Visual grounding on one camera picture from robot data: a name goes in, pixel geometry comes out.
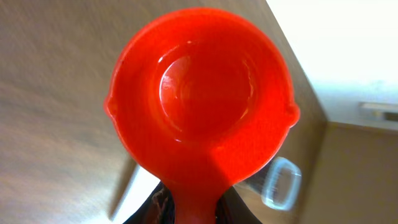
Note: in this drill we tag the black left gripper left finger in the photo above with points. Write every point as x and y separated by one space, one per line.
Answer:
159 208

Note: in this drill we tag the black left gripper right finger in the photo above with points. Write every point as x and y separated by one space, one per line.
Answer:
231 209

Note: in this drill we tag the white digital kitchen scale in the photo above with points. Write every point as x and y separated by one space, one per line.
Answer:
140 186

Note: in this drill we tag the orange plastic measuring scoop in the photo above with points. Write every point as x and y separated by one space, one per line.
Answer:
202 99

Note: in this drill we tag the clear plastic food container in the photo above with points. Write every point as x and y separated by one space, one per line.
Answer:
278 183

